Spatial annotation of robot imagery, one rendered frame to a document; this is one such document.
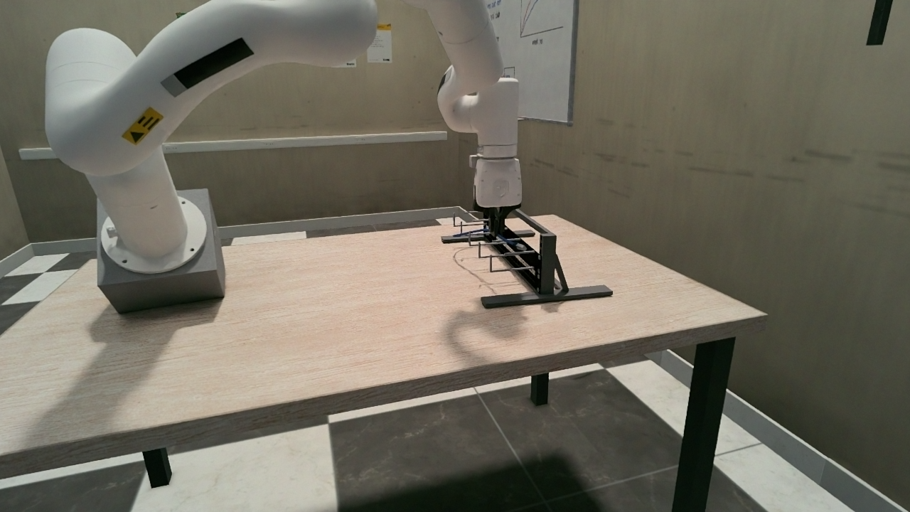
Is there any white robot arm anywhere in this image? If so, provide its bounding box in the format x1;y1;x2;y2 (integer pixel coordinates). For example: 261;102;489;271
45;0;519;274

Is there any dark grey metal rack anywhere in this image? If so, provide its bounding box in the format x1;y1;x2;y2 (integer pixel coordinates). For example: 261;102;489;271
441;209;613;308

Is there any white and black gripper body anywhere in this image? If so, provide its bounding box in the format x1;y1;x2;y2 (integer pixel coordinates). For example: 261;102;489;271
473;156;522;208

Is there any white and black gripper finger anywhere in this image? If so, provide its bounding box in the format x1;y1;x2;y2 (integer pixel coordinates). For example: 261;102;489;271
473;197;498;237
496;203;521;236

